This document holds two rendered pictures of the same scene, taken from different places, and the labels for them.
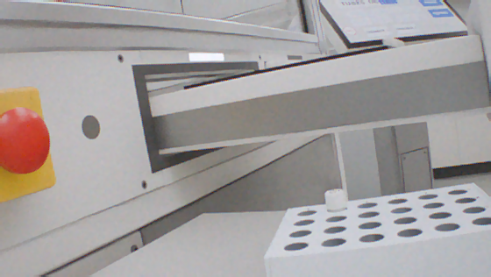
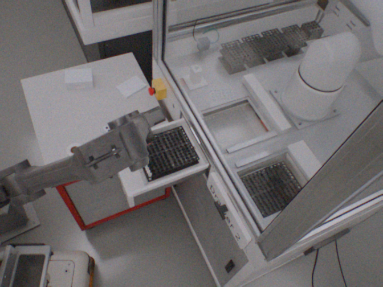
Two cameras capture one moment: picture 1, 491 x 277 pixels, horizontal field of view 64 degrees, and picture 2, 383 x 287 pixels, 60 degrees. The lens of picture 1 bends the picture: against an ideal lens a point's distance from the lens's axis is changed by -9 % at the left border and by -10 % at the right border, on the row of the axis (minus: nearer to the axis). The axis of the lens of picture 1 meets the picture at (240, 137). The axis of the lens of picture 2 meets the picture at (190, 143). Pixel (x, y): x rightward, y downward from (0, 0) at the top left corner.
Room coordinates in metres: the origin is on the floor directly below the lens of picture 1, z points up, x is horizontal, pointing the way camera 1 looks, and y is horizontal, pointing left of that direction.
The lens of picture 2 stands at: (0.89, -0.66, 2.06)
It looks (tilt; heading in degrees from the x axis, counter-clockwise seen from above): 58 degrees down; 117
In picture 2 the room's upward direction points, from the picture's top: 10 degrees clockwise
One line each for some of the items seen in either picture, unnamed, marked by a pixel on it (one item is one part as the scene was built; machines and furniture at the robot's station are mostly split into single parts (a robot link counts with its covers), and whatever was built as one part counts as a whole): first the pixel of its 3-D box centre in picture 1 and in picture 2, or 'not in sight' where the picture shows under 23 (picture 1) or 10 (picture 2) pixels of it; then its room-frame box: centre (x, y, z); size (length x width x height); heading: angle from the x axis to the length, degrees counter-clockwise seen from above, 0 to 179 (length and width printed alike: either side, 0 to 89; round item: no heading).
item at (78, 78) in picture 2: not in sight; (79, 78); (-0.13, 0.03, 0.79); 0.13 x 0.09 x 0.05; 46
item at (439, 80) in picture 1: (303, 97); (167, 154); (0.50, -0.08, 0.86); 0.40 x 0.26 x 0.06; 60
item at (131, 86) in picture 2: not in sight; (131, 86); (0.09, 0.16, 0.77); 0.13 x 0.09 x 0.02; 78
